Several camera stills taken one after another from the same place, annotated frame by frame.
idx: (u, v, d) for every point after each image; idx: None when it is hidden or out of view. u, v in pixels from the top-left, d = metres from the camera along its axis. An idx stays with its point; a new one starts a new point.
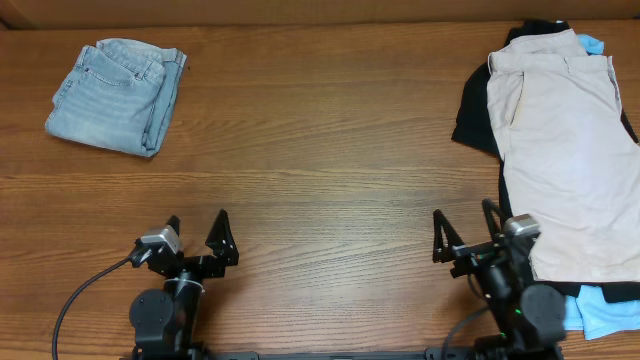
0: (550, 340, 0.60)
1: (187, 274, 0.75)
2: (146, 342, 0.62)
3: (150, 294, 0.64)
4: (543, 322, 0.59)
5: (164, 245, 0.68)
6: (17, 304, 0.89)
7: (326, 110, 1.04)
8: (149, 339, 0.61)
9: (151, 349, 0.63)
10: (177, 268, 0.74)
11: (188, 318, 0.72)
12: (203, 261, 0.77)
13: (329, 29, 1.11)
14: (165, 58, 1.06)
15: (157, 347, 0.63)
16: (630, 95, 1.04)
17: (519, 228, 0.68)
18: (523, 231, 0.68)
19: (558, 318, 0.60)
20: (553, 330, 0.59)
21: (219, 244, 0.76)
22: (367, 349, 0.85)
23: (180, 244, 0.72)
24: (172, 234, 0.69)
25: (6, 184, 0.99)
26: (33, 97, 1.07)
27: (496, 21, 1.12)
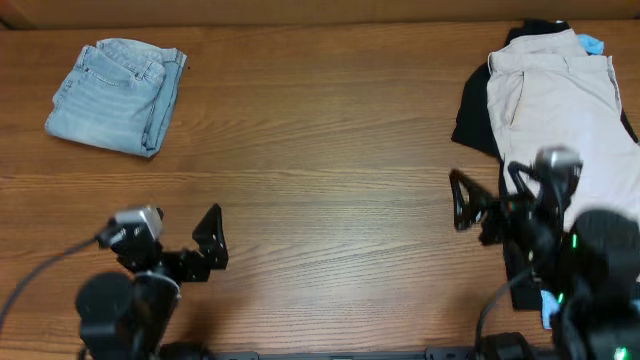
0: (618, 273, 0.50)
1: (162, 268, 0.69)
2: (93, 338, 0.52)
3: (103, 278, 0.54)
4: (611, 241, 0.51)
5: (143, 225, 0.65)
6: (17, 304, 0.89)
7: (326, 110, 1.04)
8: (97, 329, 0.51)
9: (99, 346, 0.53)
10: (154, 260, 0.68)
11: (152, 314, 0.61)
12: (185, 257, 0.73)
13: (329, 29, 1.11)
14: (165, 58, 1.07)
15: (108, 340, 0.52)
16: (630, 95, 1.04)
17: (555, 157, 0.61)
18: (559, 160, 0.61)
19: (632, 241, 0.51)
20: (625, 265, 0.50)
21: (209, 236, 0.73)
22: (366, 349, 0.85)
23: (159, 233, 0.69)
24: (153, 216, 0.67)
25: (6, 184, 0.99)
26: (33, 96, 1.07)
27: (496, 21, 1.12)
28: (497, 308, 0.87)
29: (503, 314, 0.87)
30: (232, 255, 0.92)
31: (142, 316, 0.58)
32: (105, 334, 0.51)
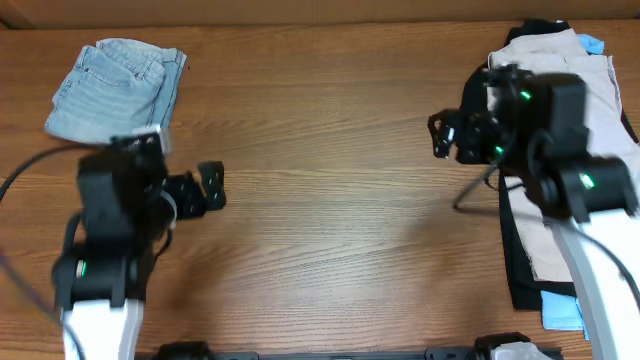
0: (569, 101, 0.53)
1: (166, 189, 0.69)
2: (89, 190, 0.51)
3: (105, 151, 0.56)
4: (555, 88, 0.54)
5: (158, 136, 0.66)
6: (18, 304, 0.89)
7: (326, 110, 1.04)
8: (95, 178, 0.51)
9: (93, 202, 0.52)
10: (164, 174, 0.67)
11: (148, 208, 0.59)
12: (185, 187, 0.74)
13: (329, 28, 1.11)
14: (165, 58, 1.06)
15: (103, 195, 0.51)
16: (630, 95, 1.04)
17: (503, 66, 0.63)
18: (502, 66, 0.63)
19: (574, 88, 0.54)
20: (570, 94, 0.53)
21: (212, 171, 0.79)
22: (367, 349, 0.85)
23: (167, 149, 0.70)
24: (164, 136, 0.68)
25: (6, 184, 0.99)
26: (33, 96, 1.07)
27: (496, 21, 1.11)
28: (497, 308, 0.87)
29: (503, 314, 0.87)
30: (233, 255, 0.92)
31: (140, 199, 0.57)
32: (101, 185, 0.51)
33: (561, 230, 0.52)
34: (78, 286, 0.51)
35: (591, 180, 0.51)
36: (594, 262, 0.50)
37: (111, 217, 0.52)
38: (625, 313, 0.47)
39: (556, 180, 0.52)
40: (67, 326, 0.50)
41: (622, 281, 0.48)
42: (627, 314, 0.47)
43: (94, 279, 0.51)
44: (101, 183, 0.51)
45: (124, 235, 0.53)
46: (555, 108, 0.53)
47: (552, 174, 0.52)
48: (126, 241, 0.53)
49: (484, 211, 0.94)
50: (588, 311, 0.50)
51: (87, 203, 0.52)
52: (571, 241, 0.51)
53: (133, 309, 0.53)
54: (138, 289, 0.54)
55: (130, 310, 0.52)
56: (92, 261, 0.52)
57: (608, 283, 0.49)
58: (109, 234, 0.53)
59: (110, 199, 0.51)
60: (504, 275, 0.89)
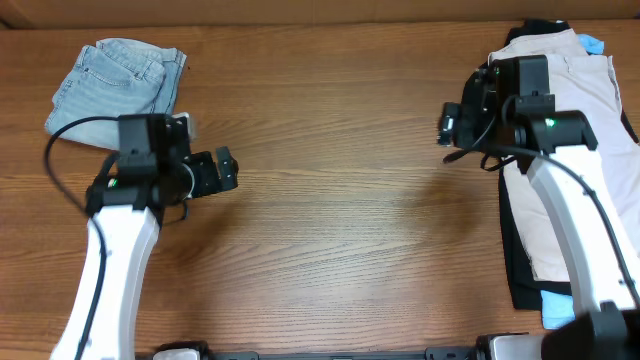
0: (532, 69, 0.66)
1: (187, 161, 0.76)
2: (129, 128, 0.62)
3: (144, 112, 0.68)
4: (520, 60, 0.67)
5: (185, 119, 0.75)
6: (18, 304, 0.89)
7: (326, 110, 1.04)
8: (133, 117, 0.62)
9: (130, 139, 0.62)
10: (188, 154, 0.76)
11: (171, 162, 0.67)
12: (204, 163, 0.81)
13: (329, 29, 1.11)
14: (165, 58, 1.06)
15: (137, 132, 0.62)
16: (630, 96, 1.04)
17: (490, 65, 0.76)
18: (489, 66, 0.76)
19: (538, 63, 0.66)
20: (531, 66, 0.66)
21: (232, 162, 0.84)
22: (366, 349, 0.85)
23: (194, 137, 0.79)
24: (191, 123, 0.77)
25: (7, 184, 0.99)
26: (33, 96, 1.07)
27: (497, 21, 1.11)
28: (497, 308, 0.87)
29: (503, 314, 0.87)
30: (233, 255, 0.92)
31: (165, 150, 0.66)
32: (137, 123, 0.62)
33: (533, 168, 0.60)
34: (105, 199, 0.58)
35: (553, 121, 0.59)
36: (560, 183, 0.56)
37: (142, 153, 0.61)
38: (587, 218, 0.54)
39: (525, 126, 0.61)
40: (94, 220, 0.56)
41: (585, 197, 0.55)
42: (590, 221, 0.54)
43: (120, 193, 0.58)
44: (138, 125, 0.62)
45: (149, 168, 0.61)
46: (520, 74, 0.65)
47: (524, 124, 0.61)
48: (150, 172, 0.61)
49: (484, 211, 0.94)
50: (560, 224, 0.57)
51: (124, 139, 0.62)
52: (540, 171, 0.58)
53: (149, 225, 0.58)
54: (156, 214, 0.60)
55: (150, 219, 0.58)
56: (121, 180, 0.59)
57: (572, 198, 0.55)
58: (137, 169, 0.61)
59: (143, 137, 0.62)
60: (504, 275, 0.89)
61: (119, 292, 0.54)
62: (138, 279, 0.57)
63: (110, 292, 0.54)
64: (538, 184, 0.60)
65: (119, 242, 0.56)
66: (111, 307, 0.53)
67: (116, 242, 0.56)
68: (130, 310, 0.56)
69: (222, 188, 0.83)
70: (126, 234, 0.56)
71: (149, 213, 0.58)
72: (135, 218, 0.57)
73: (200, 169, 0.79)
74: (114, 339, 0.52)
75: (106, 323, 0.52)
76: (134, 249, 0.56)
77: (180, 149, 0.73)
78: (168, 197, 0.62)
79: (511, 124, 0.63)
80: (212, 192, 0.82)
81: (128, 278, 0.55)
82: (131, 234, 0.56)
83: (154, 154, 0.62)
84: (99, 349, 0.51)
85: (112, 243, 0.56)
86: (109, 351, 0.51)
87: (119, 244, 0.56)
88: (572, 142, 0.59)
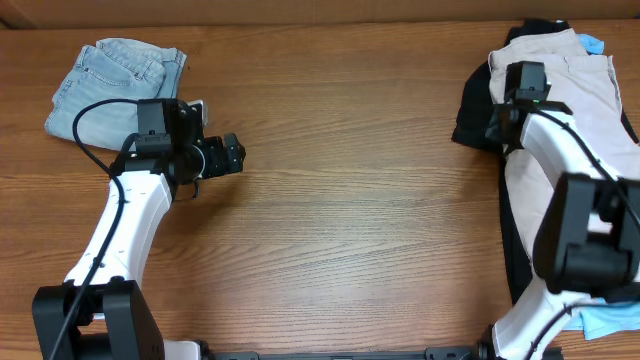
0: (534, 73, 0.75)
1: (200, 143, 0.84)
2: (146, 112, 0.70)
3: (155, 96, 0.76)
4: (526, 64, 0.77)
5: (201, 105, 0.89)
6: (18, 304, 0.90)
7: (326, 110, 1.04)
8: (149, 106, 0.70)
9: (148, 121, 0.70)
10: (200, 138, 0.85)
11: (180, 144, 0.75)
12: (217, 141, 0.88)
13: (329, 28, 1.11)
14: (165, 58, 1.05)
15: (155, 118, 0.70)
16: (630, 96, 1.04)
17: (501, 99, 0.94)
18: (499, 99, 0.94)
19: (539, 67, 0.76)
20: (533, 67, 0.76)
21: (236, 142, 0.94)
22: (367, 349, 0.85)
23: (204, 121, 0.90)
24: (205, 109, 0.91)
25: (7, 184, 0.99)
26: (33, 96, 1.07)
27: (496, 21, 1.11)
28: (497, 308, 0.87)
29: (503, 314, 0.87)
30: (233, 255, 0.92)
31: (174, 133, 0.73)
32: (155, 109, 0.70)
33: (524, 127, 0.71)
34: (126, 167, 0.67)
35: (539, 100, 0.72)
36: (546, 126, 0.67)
37: (157, 133, 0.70)
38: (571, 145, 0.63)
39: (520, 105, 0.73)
40: (115, 176, 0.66)
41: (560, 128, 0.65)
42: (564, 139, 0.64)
43: (140, 164, 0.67)
44: (156, 108, 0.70)
45: (165, 147, 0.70)
46: (522, 72, 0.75)
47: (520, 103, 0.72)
48: (166, 150, 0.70)
49: (484, 212, 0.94)
50: (545, 152, 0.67)
51: (144, 120, 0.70)
52: (530, 125, 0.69)
53: (164, 188, 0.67)
54: (171, 186, 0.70)
55: (164, 182, 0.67)
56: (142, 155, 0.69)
57: (549, 128, 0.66)
58: (155, 147, 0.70)
59: (161, 119, 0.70)
60: (504, 275, 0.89)
61: (132, 231, 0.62)
62: (148, 229, 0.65)
63: (123, 232, 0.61)
64: (529, 138, 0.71)
65: (136, 194, 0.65)
66: (123, 242, 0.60)
67: (134, 193, 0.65)
68: (139, 252, 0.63)
69: (229, 170, 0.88)
70: (142, 188, 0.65)
71: (164, 178, 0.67)
72: (150, 178, 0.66)
73: (210, 152, 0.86)
74: (122, 265, 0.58)
75: (118, 252, 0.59)
76: (150, 198, 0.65)
77: (191, 132, 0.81)
78: (182, 173, 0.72)
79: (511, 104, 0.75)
80: (220, 174, 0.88)
81: (141, 220, 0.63)
82: (146, 188, 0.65)
83: (169, 135, 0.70)
84: (110, 271, 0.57)
85: (130, 194, 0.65)
86: (120, 272, 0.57)
87: (136, 195, 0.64)
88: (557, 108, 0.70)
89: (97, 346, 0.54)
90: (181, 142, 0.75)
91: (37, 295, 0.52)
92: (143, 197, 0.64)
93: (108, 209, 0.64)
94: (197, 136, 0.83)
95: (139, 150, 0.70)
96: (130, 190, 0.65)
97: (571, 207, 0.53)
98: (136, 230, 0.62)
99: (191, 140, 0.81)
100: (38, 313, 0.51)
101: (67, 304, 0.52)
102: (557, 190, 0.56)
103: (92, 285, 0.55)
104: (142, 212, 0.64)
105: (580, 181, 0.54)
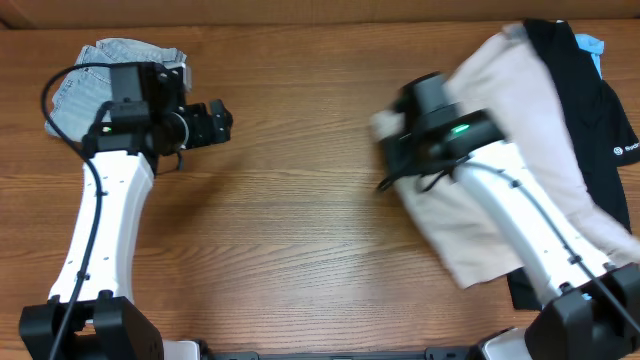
0: (429, 93, 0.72)
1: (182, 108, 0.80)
2: (119, 78, 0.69)
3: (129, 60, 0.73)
4: (423, 91, 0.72)
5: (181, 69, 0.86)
6: (19, 304, 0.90)
7: (326, 110, 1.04)
8: (121, 72, 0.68)
9: (122, 88, 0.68)
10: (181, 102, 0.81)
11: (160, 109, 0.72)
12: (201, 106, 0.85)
13: (329, 28, 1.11)
14: (165, 57, 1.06)
15: (129, 83, 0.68)
16: (630, 95, 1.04)
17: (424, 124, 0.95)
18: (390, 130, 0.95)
19: (428, 88, 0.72)
20: (430, 86, 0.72)
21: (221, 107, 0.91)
22: (366, 349, 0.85)
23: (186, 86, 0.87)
24: (187, 72, 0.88)
25: (7, 185, 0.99)
26: (34, 97, 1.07)
27: (497, 20, 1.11)
28: (497, 308, 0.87)
29: (503, 314, 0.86)
30: (233, 255, 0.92)
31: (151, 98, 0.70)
32: (129, 75, 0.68)
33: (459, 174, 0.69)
34: (101, 144, 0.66)
35: (466, 124, 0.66)
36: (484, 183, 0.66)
37: (134, 101, 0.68)
38: (514, 206, 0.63)
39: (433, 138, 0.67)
40: (89, 158, 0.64)
41: (512, 188, 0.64)
42: (522, 211, 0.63)
43: (116, 139, 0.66)
44: (129, 71, 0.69)
45: (141, 115, 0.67)
46: (421, 96, 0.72)
47: (436, 137, 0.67)
48: (142, 119, 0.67)
49: None
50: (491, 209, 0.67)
51: (118, 89, 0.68)
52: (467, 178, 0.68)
53: (143, 168, 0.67)
54: (148, 158, 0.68)
55: (143, 162, 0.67)
56: (116, 128, 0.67)
57: (501, 192, 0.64)
58: (129, 115, 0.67)
59: (135, 86, 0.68)
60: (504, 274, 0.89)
61: (116, 229, 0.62)
62: (131, 220, 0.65)
63: (107, 234, 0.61)
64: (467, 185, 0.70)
65: (112, 183, 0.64)
66: (107, 247, 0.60)
67: (111, 182, 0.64)
68: (124, 248, 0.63)
69: (214, 140, 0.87)
70: (120, 175, 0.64)
71: (142, 157, 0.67)
72: (128, 160, 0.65)
73: (194, 120, 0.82)
74: (112, 270, 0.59)
75: (103, 259, 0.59)
76: (129, 190, 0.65)
77: (173, 99, 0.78)
78: (162, 142, 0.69)
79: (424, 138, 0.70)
80: (206, 144, 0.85)
81: (123, 216, 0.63)
82: (124, 175, 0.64)
83: (145, 103, 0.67)
84: (98, 281, 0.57)
85: (107, 183, 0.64)
86: (107, 283, 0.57)
87: (115, 183, 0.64)
88: (490, 141, 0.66)
89: (91, 352, 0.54)
90: (161, 108, 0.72)
91: (25, 315, 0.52)
92: (122, 185, 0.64)
93: (87, 204, 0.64)
94: (179, 102, 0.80)
95: (114, 121, 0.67)
96: (106, 177, 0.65)
97: (574, 337, 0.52)
98: (118, 233, 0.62)
99: (172, 105, 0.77)
100: (26, 334, 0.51)
101: (56, 321, 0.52)
102: (546, 315, 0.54)
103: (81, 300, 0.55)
104: (122, 202, 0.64)
105: (572, 306, 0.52)
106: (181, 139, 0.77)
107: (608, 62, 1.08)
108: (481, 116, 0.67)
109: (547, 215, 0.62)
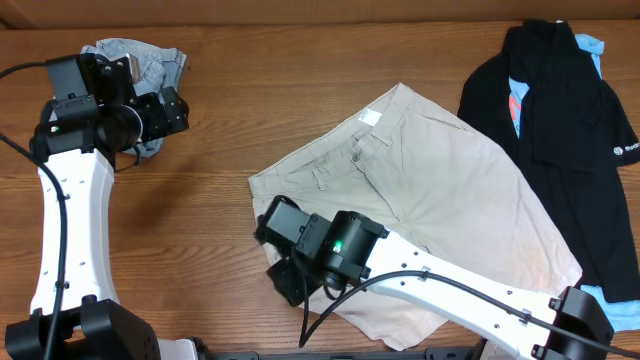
0: (291, 217, 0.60)
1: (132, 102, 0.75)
2: (61, 74, 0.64)
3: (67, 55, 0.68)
4: (282, 224, 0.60)
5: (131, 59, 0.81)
6: (20, 304, 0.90)
7: (326, 110, 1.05)
8: (61, 66, 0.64)
9: (65, 83, 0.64)
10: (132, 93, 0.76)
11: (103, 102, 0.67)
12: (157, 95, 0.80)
13: (329, 28, 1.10)
14: (165, 58, 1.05)
15: (70, 77, 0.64)
16: (629, 96, 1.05)
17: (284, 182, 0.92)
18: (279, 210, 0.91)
19: (285, 214, 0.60)
20: (284, 213, 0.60)
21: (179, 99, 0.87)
22: (367, 348, 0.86)
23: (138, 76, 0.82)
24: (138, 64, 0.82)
25: (6, 184, 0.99)
26: (33, 97, 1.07)
27: (497, 20, 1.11)
28: None
29: None
30: (233, 255, 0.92)
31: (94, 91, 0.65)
32: (69, 68, 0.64)
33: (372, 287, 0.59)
34: (51, 146, 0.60)
35: (341, 242, 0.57)
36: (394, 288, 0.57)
37: (79, 96, 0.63)
38: (439, 294, 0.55)
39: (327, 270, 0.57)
40: (41, 163, 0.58)
41: (424, 281, 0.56)
42: (444, 298, 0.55)
43: (64, 137, 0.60)
44: (69, 65, 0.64)
45: (87, 109, 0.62)
46: (283, 229, 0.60)
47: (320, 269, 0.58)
48: (92, 112, 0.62)
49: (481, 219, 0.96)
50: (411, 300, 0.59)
51: (59, 84, 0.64)
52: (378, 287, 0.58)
53: (102, 165, 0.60)
54: (104, 152, 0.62)
55: (100, 158, 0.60)
56: (63, 125, 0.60)
57: (413, 288, 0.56)
58: (75, 111, 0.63)
59: (78, 79, 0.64)
60: None
61: (86, 233, 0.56)
62: (104, 220, 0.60)
63: (77, 239, 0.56)
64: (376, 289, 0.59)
65: (73, 185, 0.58)
66: (82, 251, 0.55)
67: (71, 184, 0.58)
68: (101, 251, 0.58)
69: (172, 131, 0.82)
70: (79, 175, 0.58)
71: (99, 153, 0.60)
72: (84, 158, 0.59)
73: (147, 112, 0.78)
74: (91, 275, 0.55)
75: (79, 265, 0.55)
76: (92, 190, 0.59)
77: (121, 90, 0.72)
78: (115, 135, 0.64)
79: (319, 273, 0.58)
80: (162, 135, 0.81)
81: (91, 219, 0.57)
82: (84, 175, 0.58)
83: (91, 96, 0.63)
84: (79, 289, 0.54)
85: (67, 186, 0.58)
86: (90, 288, 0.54)
87: (76, 186, 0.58)
88: (369, 248, 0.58)
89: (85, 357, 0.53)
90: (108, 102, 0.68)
91: (6, 334, 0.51)
92: (83, 186, 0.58)
93: (49, 210, 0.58)
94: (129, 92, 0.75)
95: (60, 119, 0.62)
96: (65, 180, 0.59)
97: None
98: (89, 236, 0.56)
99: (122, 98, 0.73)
100: (14, 351, 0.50)
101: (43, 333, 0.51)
102: None
103: (67, 308, 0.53)
104: (87, 204, 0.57)
105: None
106: (136, 131, 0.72)
107: (609, 62, 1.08)
108: (345, 222, 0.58)
109: (472, 287, 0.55)
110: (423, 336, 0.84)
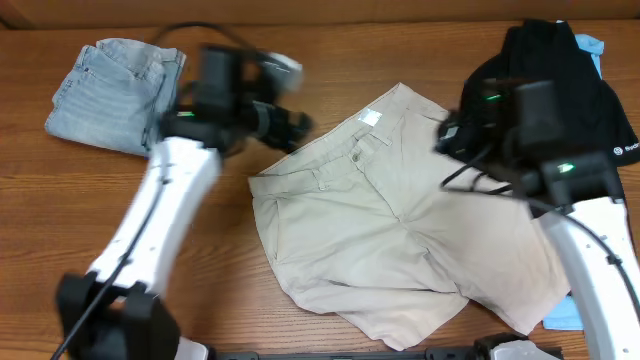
0: (533, 97, 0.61)
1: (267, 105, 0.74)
2: (210, 64, 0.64)
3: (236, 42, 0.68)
4: (533, 106, 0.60)
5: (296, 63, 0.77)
6: (18, 304, 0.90)
7: (326, 110, 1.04)
8: (215, 56, 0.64)
9: (210, 73, 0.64)
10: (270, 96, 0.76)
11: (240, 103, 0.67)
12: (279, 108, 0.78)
13: (329, 28, 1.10)
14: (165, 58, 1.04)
15: (218, 71, 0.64)
16: (630, 96, 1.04)
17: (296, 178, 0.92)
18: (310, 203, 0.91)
19: (540, 103, 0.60)
20: (530, 92, 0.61)
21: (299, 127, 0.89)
22: (367, 349, 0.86)
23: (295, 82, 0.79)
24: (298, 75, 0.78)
25: (6, 185, 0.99)
26: (33, 97, 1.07)
27: (497, 20, 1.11)
28: None
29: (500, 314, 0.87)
30: (233, 255, 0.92)
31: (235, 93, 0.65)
32: (219, 61, 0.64)
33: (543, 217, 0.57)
34: (175, 128, 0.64)
35: (572, 163, 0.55)
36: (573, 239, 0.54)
37: (218, 89, 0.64)
38: (602, 276, 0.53)
39: (537, 170, 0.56)
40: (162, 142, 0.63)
41: (609, 264, 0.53)
42: (615, 291, 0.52)
43: (192, 126, 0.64)
44: (219, 58, 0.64)
45: (222, 107, 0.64)
46: (520, 101, 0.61)
47: (530, 163, 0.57)
48: (223, 111, 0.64)
49: None
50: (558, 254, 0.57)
51: (205, 73, 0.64)
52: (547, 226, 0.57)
53: (209, 164, 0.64)
54: (221, 152, 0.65)
55: (213, 158, 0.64)
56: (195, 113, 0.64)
57: (591, 256, 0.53)
58: (211, 103, 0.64)
59: (223, 74, 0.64)
60: None
61: (169, 221, 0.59)
62: (189, 216, 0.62)
63: (159, 223, 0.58)
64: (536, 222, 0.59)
65: (179, 173, 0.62)
66: (157, 237, 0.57)
67: (177, 171, 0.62)
68: (174, 244, 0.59)
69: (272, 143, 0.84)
70: (187, 166, 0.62)
71: (214, 154, 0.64)
72: (199, 153, 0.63)
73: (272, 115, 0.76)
74: (155, 262, 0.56)
75: (149, 249, 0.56)
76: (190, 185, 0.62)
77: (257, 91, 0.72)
78: (231, 140, 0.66)
79: (520, 163, 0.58)
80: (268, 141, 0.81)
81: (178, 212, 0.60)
82: (192, 167, 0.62)
83: (230, 94, 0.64)
84: (139, 269, 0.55)
85: (173, 172, 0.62)
86: (147, 273, 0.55)
87: (180, 173, 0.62)
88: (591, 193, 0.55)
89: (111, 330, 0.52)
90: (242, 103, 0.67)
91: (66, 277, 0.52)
92: (188, 176, 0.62)
93: (146, 187, 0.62)
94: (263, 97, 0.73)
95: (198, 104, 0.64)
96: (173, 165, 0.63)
97: None
98: (170, 226, 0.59)
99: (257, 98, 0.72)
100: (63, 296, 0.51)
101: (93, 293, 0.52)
102: None
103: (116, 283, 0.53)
104: (182, 195, 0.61)
105: None
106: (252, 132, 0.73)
107: (608, 63, 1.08)
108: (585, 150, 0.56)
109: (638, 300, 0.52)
110: (423, 336, 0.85)
